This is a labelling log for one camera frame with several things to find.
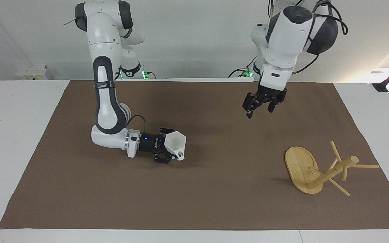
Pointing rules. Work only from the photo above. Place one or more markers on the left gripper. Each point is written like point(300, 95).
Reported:
point(273, 92)

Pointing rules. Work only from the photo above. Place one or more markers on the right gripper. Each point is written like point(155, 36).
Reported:
point(149, 143)

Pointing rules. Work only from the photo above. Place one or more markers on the white hexagonal cup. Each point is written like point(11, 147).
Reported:
point(174, 143)

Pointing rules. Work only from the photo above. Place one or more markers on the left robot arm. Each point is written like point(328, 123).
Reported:
point(284, 37)

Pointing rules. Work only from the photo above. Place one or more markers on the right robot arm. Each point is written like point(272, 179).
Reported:
point(105, 108)

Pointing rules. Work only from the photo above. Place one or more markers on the wooden cup rack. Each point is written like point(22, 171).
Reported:
point(312, 170)

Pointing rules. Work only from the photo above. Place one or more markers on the white box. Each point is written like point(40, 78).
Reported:
point(34, 72)

